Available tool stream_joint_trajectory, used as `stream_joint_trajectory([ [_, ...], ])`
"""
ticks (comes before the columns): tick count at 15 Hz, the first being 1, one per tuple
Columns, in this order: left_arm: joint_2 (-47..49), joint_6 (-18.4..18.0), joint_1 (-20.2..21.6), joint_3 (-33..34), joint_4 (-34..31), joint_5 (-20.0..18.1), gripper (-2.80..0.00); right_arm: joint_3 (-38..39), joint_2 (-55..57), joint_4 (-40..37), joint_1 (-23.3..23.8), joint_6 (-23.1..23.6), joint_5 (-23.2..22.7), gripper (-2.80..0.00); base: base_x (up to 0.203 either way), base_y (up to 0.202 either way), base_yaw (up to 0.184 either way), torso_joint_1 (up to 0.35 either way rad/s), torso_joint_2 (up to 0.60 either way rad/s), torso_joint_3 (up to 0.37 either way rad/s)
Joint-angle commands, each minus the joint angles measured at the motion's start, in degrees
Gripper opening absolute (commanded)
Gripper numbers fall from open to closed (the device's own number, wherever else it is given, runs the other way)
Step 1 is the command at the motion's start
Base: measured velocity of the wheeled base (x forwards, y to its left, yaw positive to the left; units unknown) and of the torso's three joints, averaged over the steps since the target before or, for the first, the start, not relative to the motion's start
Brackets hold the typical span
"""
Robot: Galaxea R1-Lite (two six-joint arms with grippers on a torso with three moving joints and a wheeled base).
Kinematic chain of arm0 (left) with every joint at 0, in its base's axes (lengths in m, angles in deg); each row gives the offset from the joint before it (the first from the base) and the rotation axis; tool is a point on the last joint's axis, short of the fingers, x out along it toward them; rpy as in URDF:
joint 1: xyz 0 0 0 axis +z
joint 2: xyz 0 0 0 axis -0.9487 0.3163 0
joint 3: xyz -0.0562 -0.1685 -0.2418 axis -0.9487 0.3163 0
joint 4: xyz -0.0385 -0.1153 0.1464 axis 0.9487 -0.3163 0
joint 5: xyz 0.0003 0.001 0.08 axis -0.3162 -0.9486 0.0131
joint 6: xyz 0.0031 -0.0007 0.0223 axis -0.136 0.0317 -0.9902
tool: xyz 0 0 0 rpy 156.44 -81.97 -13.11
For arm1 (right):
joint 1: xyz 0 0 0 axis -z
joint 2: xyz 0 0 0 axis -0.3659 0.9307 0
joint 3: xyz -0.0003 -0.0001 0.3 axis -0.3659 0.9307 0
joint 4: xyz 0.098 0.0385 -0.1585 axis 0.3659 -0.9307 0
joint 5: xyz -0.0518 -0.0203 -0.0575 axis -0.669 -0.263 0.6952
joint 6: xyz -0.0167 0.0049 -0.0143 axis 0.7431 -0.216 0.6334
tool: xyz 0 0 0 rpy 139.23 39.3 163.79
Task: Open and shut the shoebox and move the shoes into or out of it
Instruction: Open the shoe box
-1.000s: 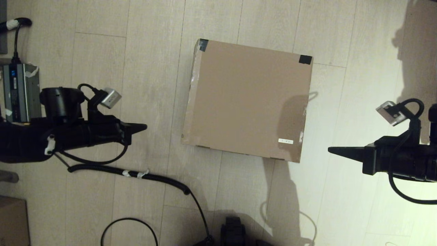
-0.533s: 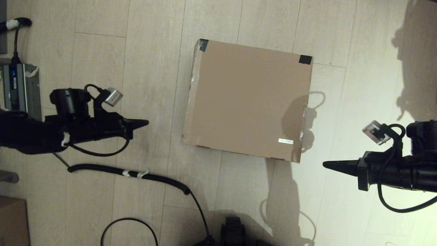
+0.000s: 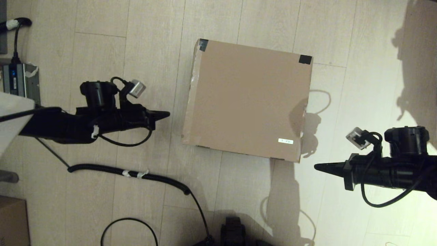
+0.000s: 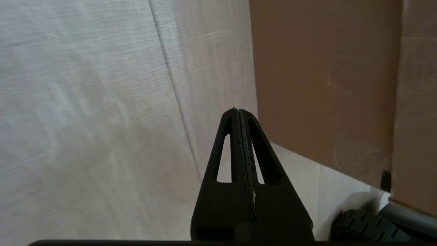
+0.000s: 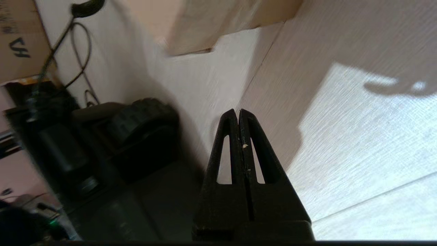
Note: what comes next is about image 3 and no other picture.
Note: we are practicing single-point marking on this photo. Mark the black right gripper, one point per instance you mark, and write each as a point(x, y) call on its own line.
point(406, 141)

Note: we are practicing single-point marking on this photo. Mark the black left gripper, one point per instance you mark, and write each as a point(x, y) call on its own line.
point(99, 95)

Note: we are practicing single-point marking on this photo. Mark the brown cardboard shoe box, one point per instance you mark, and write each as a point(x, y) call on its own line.
point(245, 99)

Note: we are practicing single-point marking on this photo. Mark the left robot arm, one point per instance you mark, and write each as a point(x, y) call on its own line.
point(51, 125)

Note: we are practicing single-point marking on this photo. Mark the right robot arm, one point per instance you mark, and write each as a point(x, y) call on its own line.
point(426, 177)

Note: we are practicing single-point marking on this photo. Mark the grey power supply box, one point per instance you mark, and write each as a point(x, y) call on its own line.
point(20, 80)

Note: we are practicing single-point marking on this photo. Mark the black robot torso part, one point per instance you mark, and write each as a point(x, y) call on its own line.
point(234, 232)

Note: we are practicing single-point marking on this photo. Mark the grey furniture foot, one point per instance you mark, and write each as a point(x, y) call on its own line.
point(8, 176)

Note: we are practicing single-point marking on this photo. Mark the dark grey panel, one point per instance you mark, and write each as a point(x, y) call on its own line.
point(2, 27)

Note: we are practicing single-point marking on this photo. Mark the small brown cardboard carton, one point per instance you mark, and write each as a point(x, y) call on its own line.
point(12, 222)

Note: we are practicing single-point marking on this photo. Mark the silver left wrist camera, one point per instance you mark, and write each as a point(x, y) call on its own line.
point(138, 89)

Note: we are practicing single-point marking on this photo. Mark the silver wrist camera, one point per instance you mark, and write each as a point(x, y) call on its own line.
point(356, 138)
point(138, 89)

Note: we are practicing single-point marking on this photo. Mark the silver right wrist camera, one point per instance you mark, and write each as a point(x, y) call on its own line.
point(356, 138)

